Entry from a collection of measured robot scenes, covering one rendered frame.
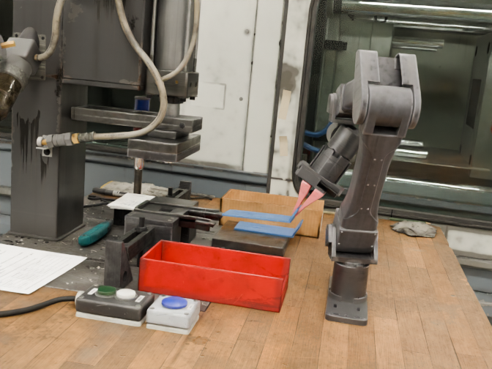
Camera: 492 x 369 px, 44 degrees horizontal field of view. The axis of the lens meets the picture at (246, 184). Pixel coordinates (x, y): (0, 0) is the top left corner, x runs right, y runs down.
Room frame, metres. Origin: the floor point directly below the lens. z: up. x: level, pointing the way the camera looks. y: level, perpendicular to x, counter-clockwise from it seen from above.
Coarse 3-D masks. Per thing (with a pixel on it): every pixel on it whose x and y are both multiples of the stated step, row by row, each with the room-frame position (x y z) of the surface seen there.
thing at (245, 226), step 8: (240, 224) 1.41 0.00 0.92; (248, 224) 1.42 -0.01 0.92; (256, 224) 1.43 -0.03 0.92; (264, 224) 1.43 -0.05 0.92; (256, 232) 1.36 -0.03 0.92; (264, 232) 1.36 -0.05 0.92; (272, 232) 1.37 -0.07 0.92; (280, 232) 1.37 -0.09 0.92; (288, 232) 1.38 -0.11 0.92; (296, 232) 1.35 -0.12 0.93
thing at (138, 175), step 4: (136, 96) 1.53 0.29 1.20; (140, 96) 1.53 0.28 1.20; (144, 96) 1.53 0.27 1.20; (136, 172) 1.53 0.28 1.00; (140, 172) 1.53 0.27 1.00; (136, 176) 1.53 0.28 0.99; (140, 176) 1.53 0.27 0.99; (136, 180) 1.53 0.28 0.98; (140, 180) 1.53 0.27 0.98; (136, 184) 1.53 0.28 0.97; (140, 184) 1.53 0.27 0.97; (136, 188) 1.52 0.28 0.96; (140, 188) 1.53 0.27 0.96; (136, 192) 1.53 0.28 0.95; (140, 192) 1.53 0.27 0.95
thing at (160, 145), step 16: (80, 112) 1.25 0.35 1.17; (96, 112) 1.25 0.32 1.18; (112, 112) 1.24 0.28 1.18; (128, 112) 1.31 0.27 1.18; (144, 112) 1.31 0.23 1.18; (176, 112) 1.25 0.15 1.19; (160, 128) 1.23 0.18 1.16; (176, 128) 1.22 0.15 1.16; (192, 128) 1.22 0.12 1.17; (128, 144) 1.17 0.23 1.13; (144, 144) 1.16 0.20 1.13; (160, 144) 1.16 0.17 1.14; (176, 144) 1.15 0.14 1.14; (192, 144) 1.26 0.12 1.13; (160, 160) 1.16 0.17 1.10; (176, 160) 1.15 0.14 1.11
